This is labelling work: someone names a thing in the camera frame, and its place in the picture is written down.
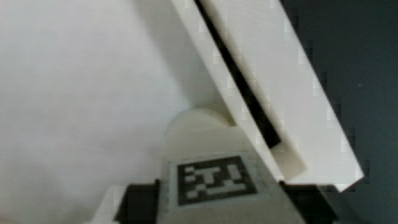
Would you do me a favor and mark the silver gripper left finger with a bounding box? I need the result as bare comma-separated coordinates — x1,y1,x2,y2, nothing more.
86,181,163,224

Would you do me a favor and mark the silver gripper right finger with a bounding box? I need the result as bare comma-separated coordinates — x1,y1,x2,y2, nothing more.
278,182,355,224

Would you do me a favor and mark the white leg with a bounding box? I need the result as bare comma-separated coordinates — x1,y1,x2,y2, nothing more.
156,108,305,224

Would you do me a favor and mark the white square tabletop tray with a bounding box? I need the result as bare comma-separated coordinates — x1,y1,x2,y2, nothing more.
0,0,227,224

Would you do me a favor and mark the white bar right edge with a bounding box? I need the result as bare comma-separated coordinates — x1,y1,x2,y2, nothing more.
198,0,363,190

